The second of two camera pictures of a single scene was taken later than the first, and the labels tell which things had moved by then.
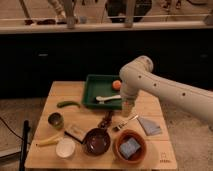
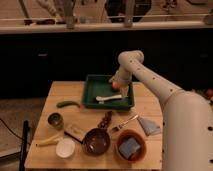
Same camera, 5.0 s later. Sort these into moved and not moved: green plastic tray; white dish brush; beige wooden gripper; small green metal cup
Moved: beige wooden gripper
Not moved: small green metal cup; green plastic tray; white dish brush
